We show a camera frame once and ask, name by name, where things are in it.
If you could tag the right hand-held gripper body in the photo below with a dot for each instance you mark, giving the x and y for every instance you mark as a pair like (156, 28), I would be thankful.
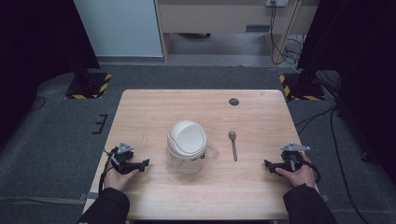
(292, 157)

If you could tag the white swing-lid desktop bin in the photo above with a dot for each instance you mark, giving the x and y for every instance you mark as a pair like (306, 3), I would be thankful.
(187, 144)

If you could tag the dark round table grommet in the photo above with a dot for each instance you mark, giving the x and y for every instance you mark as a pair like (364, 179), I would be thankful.
(234, 101)

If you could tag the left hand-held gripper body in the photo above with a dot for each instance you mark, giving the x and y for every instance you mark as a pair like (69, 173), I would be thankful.
(122, 155)

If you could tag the grey power strip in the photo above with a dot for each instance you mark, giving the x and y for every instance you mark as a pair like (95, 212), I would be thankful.
(276, 2)

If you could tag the light wooden desk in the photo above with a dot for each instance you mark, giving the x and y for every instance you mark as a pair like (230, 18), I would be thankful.
(214, 17)

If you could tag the black curtain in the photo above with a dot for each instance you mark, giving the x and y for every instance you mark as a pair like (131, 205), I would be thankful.
(34, 46)
(364, 62)

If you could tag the person's left hand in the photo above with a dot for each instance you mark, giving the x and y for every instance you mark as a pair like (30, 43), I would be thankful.
(116, 179)

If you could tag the white panel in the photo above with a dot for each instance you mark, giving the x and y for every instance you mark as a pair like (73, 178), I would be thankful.
(120, 28)

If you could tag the metal spoon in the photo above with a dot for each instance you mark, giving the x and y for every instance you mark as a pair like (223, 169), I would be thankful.
(233, 146)

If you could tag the black striped stand base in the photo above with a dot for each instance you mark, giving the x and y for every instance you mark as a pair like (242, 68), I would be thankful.
(302, 88)
(88, 85)

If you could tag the person's right hand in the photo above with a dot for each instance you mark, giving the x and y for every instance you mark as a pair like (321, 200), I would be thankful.
(300, 175)

